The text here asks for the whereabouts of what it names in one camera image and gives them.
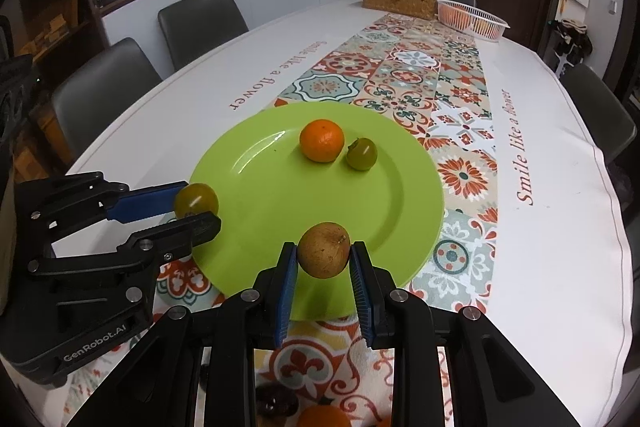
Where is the green fruit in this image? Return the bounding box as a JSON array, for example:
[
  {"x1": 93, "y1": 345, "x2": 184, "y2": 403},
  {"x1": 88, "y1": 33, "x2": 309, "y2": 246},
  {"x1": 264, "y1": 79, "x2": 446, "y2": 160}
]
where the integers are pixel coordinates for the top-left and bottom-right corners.
[
  {"x1": 346, "y1": 138, "x2": 378, "y2": 171},
  {"x1": 174, "y1": 183, "x2": 219, "y2": 219}
]

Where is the dark plum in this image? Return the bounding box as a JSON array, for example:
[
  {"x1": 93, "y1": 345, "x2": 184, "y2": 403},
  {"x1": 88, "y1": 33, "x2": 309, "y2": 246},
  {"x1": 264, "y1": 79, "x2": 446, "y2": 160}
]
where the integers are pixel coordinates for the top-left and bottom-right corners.
[{"x1": 255, "y1": 383, "x2": 299, "y2": 419}]

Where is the brown round fruit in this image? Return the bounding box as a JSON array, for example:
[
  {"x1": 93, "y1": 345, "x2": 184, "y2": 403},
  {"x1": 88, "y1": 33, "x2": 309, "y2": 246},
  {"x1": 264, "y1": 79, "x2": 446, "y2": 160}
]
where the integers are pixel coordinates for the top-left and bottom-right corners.
[{"x1": 297, "y1": 222, "x2": 352, "y2": 279}]

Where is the orange mandarin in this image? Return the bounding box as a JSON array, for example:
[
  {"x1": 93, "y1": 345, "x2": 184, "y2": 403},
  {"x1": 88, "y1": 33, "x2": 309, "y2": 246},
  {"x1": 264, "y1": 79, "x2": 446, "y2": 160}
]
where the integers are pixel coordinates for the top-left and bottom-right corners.
[
  {"x1": 296, "y1": 405, "x2": 350, "y2": 427},
  {"x1": 299, "y1": 119, "x2": 345, "y2": 164}
]

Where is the grey chair near left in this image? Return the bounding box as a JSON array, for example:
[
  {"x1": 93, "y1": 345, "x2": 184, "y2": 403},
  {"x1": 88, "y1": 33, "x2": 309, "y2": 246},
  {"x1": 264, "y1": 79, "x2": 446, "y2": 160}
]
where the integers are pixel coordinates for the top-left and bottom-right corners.
[{"x1": 51, "y1": 38, "x2": 162, "y2": 157}]

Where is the grey chair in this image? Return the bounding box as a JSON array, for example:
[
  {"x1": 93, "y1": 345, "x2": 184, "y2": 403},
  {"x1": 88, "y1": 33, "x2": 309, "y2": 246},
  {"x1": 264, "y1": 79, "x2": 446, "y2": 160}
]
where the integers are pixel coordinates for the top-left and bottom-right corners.
[
  {"x1": 560, "y1": 63, "x2": 637, "y2": 164},
  {"x1": 51, "y1": 38, "x2": 162, "y2": 157},
  {"x1": 157, "y1": 0, "x2": 248, "y2": 70}
]

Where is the white tablecloth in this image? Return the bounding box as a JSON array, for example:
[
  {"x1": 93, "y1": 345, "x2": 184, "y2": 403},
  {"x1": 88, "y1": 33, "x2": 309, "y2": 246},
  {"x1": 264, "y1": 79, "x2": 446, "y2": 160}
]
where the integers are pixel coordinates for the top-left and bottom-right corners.
[{"x1": 0, "y1": 0, "x2": 636, "y2": 427}]

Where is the green fruit on plate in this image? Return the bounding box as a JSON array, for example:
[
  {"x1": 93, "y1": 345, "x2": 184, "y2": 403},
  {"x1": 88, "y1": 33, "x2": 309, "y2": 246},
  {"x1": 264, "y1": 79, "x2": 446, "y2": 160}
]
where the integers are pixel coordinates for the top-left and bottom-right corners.
[{"x1": 346, "y1": 138, "x2": 378, "y2": 171}]

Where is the grey chair far left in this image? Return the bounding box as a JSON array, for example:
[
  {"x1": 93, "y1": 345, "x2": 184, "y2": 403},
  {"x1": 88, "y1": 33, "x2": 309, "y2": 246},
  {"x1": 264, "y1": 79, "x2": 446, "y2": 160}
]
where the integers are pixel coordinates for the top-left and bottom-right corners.
[{"x1": 157, "y1": 0, "x2": 248, "y2": 70}]

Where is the orange mandarin on plate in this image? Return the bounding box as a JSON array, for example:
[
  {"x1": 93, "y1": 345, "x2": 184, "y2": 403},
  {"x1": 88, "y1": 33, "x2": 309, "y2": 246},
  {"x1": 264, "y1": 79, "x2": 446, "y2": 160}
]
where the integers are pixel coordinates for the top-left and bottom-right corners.
[{"x1": 299, "y1": 119, "x2": 345, "y2": 164}]

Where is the patterned table runner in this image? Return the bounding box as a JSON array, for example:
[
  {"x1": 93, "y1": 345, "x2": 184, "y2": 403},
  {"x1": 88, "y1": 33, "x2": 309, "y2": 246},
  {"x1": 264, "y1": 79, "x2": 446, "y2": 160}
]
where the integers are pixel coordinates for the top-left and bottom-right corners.
[{"x1": 60, "y1": 11, "x2": 501, "y2": 427}]

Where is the grey chair right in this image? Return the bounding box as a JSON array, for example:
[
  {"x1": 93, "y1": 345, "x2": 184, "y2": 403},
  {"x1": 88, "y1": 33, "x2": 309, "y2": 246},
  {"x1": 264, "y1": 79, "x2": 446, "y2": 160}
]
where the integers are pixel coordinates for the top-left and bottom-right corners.
[{"x1": 560, "y1": 63, "x2": 637, "y2": 164}]

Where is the plastic basket with oranges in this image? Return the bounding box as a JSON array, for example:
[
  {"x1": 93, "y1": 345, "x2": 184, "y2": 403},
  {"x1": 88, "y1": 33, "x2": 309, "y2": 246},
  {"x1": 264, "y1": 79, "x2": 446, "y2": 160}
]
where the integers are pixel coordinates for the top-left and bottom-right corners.
[{"x1": 437, "y1": 0, "x2": 510, "y2": 42}]

